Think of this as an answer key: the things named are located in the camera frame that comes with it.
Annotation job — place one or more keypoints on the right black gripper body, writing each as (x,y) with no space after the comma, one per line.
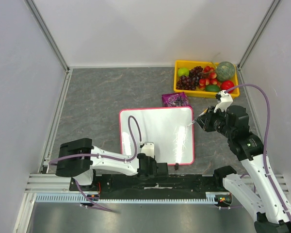
(206,122)

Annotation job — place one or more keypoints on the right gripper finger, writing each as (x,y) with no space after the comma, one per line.
(201,122)
(206,112)

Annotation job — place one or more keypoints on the orange capped marker pen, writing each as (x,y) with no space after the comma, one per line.
(196,118)

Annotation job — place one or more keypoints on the pink framed whiteboard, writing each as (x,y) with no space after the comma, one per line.
(166,127)

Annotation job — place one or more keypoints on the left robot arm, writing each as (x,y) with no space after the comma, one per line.
(79,160)

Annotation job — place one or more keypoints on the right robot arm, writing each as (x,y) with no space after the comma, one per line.
(268,207)

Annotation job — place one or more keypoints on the green mango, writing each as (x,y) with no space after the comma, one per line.
(212,88)

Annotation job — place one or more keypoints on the red apple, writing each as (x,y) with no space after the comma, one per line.
(226,85)

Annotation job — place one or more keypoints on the purple snack bag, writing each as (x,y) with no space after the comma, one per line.
(175,100)

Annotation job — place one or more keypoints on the red peach cluster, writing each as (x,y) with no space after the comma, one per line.
(206,77)

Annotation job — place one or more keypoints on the dark purple grape bunch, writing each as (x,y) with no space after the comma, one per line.
(189,82)

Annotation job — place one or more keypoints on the green netted melon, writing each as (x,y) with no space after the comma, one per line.
(225,71)

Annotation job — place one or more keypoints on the green apple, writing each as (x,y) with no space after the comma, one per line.
(183,71)

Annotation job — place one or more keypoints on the yellow plastic tray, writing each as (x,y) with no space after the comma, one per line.
(197,92)

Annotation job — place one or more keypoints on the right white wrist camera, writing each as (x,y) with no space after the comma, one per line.
(224,101)

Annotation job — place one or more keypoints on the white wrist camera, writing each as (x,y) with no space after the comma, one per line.
(148,148)
(224,101)

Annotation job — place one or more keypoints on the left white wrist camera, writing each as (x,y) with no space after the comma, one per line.
(148,148)

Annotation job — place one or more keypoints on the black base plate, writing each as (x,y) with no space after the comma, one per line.
(118,186)

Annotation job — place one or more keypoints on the light blue cable duct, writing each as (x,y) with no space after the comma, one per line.
(77,197)

